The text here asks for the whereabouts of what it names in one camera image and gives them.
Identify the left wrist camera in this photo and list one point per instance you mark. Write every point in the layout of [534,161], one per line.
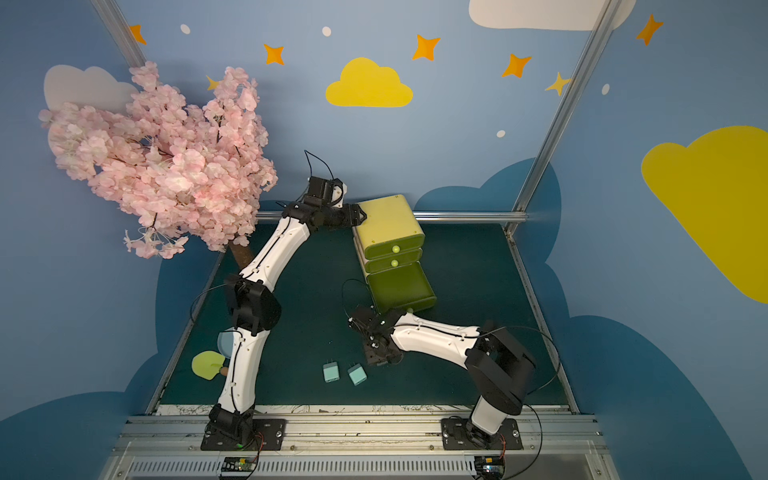
[325,192]

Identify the back aluminium rail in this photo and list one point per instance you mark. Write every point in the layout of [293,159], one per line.
[466,217]

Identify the blue plug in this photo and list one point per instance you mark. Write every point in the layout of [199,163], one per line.
[357,374]
[331,372]

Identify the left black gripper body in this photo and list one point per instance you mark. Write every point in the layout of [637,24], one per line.
[347,216]

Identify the right controller board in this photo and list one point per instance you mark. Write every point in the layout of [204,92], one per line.
[488,468]

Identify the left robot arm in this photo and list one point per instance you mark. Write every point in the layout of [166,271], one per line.
[253,306]

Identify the controller board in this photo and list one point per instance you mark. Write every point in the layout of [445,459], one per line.
[488,468]
[238,466]

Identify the yellow green drawer cabinet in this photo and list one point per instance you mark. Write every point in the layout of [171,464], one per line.
[389,217]

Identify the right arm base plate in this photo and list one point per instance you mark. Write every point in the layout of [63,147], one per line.
[458,433]

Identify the pink cherry blossom tree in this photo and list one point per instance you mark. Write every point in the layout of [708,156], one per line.
[183,170]

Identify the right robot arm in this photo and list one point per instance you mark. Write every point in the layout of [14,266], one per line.
[500,367]

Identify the green yellow brush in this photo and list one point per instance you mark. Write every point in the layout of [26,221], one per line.
[208,364]

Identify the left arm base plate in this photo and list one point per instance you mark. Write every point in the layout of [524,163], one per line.
[266,434]

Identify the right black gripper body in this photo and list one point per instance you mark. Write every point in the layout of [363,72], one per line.
[377,346]

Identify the left controller board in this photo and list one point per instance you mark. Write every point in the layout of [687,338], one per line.
[238,466]

